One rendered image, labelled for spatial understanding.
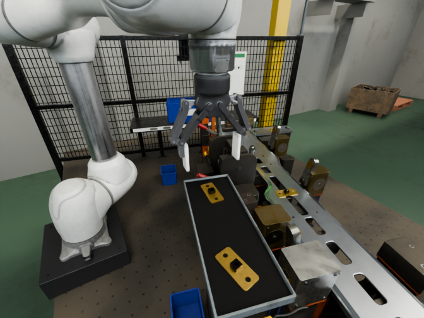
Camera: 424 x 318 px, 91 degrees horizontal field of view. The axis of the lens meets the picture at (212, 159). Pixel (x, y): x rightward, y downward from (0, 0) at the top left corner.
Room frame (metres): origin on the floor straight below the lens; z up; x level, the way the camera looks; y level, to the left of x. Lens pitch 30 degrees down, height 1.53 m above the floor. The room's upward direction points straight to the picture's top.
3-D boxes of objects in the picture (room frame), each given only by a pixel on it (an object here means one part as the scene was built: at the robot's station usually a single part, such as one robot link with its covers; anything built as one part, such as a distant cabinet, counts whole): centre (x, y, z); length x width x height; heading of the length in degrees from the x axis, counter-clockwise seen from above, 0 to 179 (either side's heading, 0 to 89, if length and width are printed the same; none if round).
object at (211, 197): (0.46, 0.00, 1.17); 0.08 x 0.04 x 0.01; 24
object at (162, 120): (1.47, 0.12, 1.02); 0.90 x 0.22 x 0.03; 104
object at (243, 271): (0.24, -0.04, 1.17); 0.08 x 0.04 x 0.01; 38
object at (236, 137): (0.48, -0.06, 1.29); 0.03 x 0.01 x 0.07; 24
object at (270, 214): (0.45, -0.17, 0.89); 0.12 x 0.08 x 0.38; 104
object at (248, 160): (0.70, -0.07, 0.95); 0.18 x 0.13 x 0.49; 14
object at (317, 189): (0.76, -0.46, 0.87); 0.12 x 0.07 x 0.35; 104
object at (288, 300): (0.35, -0.03, 1.16); 0.37 x 0.14 x 0.02; 14
